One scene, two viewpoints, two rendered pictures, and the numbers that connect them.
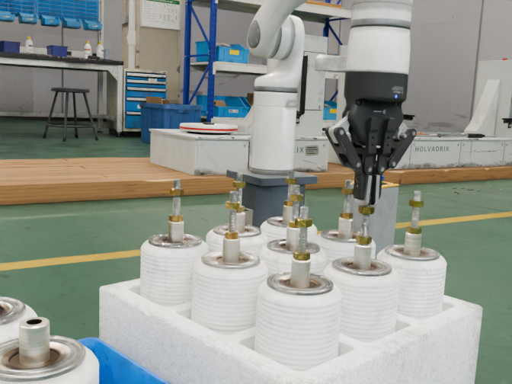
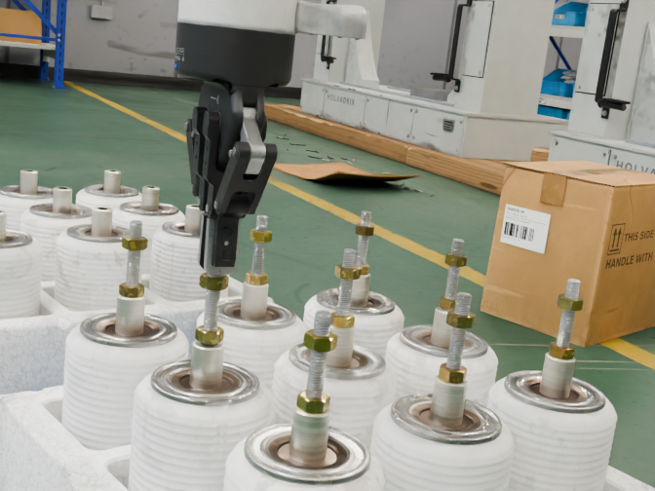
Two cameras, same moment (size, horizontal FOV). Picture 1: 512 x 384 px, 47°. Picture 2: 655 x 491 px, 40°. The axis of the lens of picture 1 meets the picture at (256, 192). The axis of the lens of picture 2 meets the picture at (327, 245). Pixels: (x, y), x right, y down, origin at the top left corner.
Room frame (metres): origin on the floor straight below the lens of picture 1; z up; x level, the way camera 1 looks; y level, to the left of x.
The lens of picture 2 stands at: (0.85, -0.72, 0.49)
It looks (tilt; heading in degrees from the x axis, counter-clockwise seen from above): 13 degrees down; 95
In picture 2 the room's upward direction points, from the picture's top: 6 degrees clockwise
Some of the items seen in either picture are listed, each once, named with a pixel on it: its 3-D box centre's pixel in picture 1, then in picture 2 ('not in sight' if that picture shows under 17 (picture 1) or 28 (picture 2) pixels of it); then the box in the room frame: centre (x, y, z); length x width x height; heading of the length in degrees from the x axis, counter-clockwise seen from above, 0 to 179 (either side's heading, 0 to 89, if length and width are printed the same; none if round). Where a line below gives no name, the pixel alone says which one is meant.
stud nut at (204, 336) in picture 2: (363, 239); (210, 334); (0.73, -0.14, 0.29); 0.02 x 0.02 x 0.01; 77
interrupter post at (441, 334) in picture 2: (237, 222); (445, 327); (0.89, 0.03, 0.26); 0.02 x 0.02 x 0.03
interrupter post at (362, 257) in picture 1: (362, 257); (207, 365); (0.73, -0.14, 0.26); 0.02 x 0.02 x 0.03
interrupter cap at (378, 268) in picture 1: (361, 267); (205, 383); (0.73, -0.14, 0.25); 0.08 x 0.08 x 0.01
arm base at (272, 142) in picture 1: (273, 132); not in sight; (1.26, -0.03, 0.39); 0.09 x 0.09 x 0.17; 33
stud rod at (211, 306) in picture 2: (365, 225); (211, 310); (0.73, -0.14, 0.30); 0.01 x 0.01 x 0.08
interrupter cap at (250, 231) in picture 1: (237, 231); (443, 342); (0.89, 0.03, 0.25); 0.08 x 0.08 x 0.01
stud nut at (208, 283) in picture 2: (366, 209); (213, 281); (0.73, -0.14, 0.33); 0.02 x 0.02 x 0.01; 77
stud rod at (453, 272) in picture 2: (238, 197); (452, 283); (0.89, 0.03, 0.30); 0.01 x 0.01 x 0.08
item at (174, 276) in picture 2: not in sight; (187, 302); (0.60, 0.33, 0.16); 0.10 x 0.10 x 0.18
